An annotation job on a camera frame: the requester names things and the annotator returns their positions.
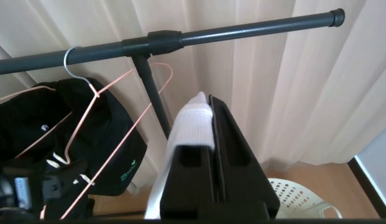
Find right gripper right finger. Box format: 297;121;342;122
208;95;280;218

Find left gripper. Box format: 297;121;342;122
0;161;66;216

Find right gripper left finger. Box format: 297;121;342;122
160;144;217;218

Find white printed garment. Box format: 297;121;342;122
144;91;216;220

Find pink clothes hanger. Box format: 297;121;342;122
0;85;73;159
39;45;174;220

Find black shorts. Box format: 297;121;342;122
0;77;148;218

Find white laundry basket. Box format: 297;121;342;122
269;177;343;219

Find black clothes rack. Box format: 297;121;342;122
0;8;346;218

